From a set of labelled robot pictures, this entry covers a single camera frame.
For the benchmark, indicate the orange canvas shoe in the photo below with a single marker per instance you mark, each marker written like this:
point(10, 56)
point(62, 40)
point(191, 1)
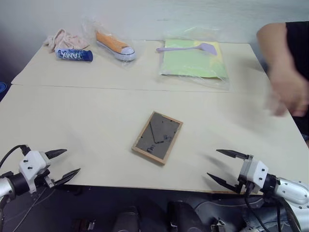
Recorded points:
point(113, 44)

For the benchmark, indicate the person's black shirt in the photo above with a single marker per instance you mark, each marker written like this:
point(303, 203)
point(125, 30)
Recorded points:
point(299, 43)

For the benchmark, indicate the purple silicone spatula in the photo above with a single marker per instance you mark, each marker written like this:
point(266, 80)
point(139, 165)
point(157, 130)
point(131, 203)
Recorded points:
point(183, 48)

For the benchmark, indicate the dark rounded shape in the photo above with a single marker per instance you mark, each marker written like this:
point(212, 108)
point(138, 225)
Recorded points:
point(126, 220)

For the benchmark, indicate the pink crumpled cloth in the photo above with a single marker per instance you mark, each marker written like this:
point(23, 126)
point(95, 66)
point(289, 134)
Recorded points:
point(65, 39)

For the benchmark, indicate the blue round object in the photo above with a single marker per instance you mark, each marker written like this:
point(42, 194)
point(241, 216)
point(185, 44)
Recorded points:
point(3, 90)

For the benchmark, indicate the person's bare forearm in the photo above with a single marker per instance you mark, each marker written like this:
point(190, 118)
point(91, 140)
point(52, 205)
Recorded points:
point(272, 46)

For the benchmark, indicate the clear plastic paper bag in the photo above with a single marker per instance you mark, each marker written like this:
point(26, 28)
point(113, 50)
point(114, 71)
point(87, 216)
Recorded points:
point(218, 83)

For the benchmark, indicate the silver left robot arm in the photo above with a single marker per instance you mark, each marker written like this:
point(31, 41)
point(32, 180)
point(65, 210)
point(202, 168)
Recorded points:
point(8, 184)

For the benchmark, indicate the blue printed can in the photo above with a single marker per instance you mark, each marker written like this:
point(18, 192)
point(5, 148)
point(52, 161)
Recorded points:
point(73, 55)

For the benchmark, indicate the green paper stack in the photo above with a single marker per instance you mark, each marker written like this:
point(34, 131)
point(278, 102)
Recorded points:
point(190, 62)

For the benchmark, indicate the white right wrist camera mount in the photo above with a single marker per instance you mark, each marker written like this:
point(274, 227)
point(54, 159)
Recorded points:
point(256, 172)

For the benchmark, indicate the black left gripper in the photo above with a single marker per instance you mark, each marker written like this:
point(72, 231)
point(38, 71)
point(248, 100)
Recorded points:
point(49, 182)

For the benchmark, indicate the wooden picture frame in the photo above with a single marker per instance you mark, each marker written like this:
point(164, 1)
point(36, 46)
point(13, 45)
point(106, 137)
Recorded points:
point(157, 138)

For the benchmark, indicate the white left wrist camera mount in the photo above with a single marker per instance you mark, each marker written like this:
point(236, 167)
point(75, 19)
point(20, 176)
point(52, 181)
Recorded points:
point(32, 164)

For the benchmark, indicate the person's bare hand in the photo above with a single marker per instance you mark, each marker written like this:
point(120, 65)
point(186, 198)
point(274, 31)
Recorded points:
point(289, 91)

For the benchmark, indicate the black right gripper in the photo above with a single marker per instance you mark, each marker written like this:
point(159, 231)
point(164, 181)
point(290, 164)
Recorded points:
point(246, 166)

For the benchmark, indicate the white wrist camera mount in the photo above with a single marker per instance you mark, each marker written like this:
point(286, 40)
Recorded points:
point(32, 164)
point(256, 172)

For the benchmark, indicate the clear plastic shoe bag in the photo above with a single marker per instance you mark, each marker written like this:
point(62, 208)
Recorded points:
point(125, 63)

